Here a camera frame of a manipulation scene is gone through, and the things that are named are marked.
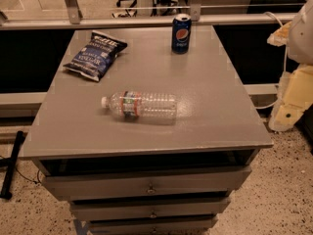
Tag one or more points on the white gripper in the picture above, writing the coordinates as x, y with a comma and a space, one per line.
302, 36

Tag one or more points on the blue pepsi can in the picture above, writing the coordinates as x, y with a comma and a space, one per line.
181, 30

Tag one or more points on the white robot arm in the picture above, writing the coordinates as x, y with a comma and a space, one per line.
300, 42

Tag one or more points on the blue chip bag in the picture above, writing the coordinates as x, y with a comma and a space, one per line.
96, 57

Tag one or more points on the black office chair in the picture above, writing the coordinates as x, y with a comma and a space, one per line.
146, 8

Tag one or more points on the clear plastic water bottle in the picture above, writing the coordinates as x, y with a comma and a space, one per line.
135, 104

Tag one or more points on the grey drawer cabinet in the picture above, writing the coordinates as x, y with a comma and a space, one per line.
149, 176

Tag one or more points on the black floor stand leg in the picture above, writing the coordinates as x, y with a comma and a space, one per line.
10, 164

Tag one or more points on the metal railing frame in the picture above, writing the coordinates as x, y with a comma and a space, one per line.
58, 14

